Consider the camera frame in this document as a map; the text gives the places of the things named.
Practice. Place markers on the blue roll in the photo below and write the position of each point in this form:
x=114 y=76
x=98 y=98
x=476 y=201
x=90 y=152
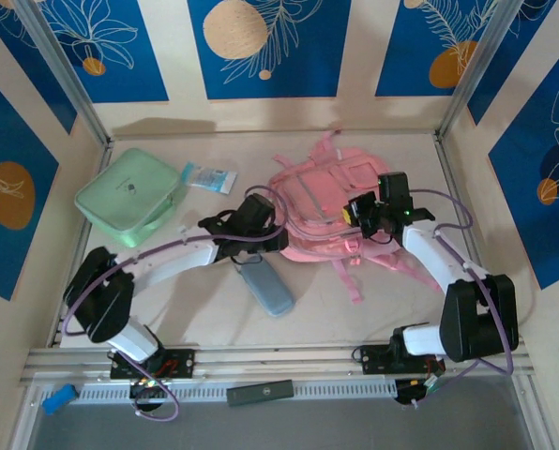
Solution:
x=56 y=400

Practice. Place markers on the mint green zip case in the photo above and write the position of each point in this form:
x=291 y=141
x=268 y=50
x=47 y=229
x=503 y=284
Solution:
x=125 y=192

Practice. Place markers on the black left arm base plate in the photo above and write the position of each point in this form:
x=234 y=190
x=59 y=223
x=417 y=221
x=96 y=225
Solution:
x=181 y=363

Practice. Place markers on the blue white tissue packet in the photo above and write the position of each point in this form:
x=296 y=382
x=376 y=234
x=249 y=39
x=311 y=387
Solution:
x=209 y=177

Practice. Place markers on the dark rectangular device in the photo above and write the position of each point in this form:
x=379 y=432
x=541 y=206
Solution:
x=261 y=393

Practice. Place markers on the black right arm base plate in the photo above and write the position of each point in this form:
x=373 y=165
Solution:
x=375 y=358

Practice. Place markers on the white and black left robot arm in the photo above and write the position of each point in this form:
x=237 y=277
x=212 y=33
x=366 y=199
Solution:
x=176 y=262

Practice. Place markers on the small black controller module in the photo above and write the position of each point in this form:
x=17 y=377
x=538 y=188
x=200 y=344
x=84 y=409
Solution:
x=413 y=391
x=148 y=394

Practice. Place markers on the aluminium table side rail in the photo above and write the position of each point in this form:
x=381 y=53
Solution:
x=85 y=234
x=447 y=154

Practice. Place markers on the grey glasses case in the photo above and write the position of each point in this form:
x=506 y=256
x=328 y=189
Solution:
x=270 y=293

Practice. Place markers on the aluminium mounting rail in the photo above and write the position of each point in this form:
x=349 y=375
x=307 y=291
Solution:
x=279 y=361

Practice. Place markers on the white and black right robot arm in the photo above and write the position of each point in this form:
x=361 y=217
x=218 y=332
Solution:
x=425 y=248

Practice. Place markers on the aluminium frame post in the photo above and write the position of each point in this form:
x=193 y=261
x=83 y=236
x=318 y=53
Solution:
x=476 y=70
x=65 y=70

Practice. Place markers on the pink backpack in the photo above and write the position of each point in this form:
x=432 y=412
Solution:
x=317 y=187

